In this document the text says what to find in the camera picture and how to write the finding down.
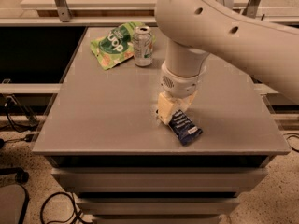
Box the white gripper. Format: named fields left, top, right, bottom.
left=158, top=63, right=206, bottom=125

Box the dark blue rxbar wrapper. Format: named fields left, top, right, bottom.
left=168, top=109, right=203, bottom=146

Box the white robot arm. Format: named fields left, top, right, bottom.
left=155, top=0, right=299, bottom=104

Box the silver green 7up can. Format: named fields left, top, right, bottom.
left=133, top=26, right=153, bottom=67

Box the grey drawer cabinet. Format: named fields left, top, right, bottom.
left=34, top=28, right=289, bottom=224

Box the green chip bag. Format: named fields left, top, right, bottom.
left=90, top=21, right=143, bottom=70

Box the dark chair seat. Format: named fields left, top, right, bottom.
left=0, top=167, right=29, bottom=224

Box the black cable at right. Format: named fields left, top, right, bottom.
left=282, top=132, right=299, bottom=154

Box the right metal shelf bracket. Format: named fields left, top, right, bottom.
left=243, top=0, right=262, bottom=18

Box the metal shelf bracket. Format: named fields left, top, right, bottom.
left=54, top=0, right=71, bottom=22
left=243, top=0, right=262, bottom=18

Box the black cable at left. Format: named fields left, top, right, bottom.
left=0, top=95, right=40, bottom=147

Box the left metal shelf bracket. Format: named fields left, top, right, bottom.
left=54, top=0, right=71, bottom=22

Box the black floor cable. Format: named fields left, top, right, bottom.
left=39, top=191, right=92, bottom=224

